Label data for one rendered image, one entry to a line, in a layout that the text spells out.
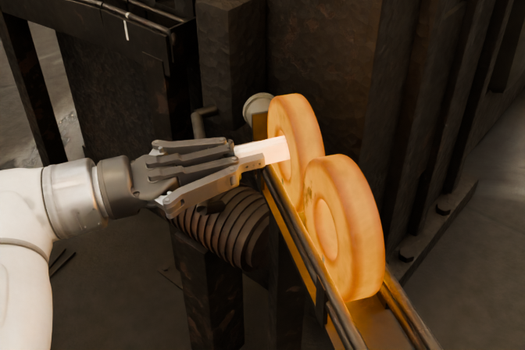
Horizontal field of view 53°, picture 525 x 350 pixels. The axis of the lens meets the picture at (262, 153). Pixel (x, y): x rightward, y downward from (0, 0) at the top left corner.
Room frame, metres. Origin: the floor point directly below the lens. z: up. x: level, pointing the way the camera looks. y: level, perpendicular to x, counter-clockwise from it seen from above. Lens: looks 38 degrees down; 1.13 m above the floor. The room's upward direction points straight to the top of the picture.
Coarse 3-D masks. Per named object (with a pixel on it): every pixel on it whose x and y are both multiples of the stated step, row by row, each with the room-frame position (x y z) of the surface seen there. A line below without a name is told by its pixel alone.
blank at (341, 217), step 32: (320, 160) 0.42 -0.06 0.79; (352, 160) 0.42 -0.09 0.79; (320, 192) 0.41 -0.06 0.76; (352, 192) 0.37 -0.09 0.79; (320, 224) 0.42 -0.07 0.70; (352, 224) 0.34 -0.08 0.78; (320, 256) 0.40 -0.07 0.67; (352, 256) 0.33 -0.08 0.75; (384, 256) 0.33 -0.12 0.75; (352, 288) 0.32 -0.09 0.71
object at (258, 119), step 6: (252, 114) 0.61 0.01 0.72; (258, 114) 0.61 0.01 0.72; (264, 114) 0.61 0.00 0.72; (252, 120) 0.61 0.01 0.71; (258, 120) 0.61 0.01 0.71; (264, 120) 0.61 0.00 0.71; (252, 126) 0.61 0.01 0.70; (258, 126) 0.61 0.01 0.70; (264, 126) 0.61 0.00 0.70; (252, 132) 0.61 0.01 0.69; (258, 132) 0.61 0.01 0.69; (264, 132) 0.61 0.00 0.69; (252, 138) 0.61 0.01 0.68; (258, 138) 0.61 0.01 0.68; (264, 138) 0.61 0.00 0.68
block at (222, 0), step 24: (216, 0) 0.82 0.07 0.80; (240, 0) 0.82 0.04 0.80; (264, 0) 0.85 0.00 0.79; (216, 24) 0.79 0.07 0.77; (240, 24) 0.80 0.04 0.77; (264, 24) 0.85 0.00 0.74; (216, 48) 0.80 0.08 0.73; (240, 48) 0.80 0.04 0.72; (264, 48) 0.85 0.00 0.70; (216, 72) 0.80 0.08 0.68; (240, 72) 0.80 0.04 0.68; (264, 72) 0.85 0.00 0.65; (216, 96) 0.80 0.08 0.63; (240, 96) 0.80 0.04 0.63; (216, 120) 0.80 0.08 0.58; (240, 120) 0.79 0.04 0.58
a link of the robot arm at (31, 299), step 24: (0, 264) 0.34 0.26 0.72; (24, 264) 0.36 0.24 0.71; (0, 288) 0.31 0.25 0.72; (24, 288) 0.33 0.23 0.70; (48, 288) 0.35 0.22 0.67; (0, 312) 0.29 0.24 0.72; (24, 312) 0.30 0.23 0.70; (48, 312) 0.32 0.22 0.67; (0, 336) 0.27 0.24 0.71; (24, 336) 0.28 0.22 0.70; (48, 336) 0.30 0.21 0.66
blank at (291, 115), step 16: (288, 96) 0.57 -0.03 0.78; (272, 112) 0.59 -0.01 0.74; (288, 112) 0.53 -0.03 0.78; (304, 112) 0.53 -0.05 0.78; (272, 128) 0.59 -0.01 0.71; (288, 128) 0.52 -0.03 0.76; (304, 128) 0.51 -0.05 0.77; (288, 144) 0.52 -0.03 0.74; (304, 144) 0.49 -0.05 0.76; (320, 144) 0.49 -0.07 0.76; (288, 160) 0.56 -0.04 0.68; (304, 160) 0.48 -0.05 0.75; (288, 176) 0.53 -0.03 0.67; (288, 192) 0.51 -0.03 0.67
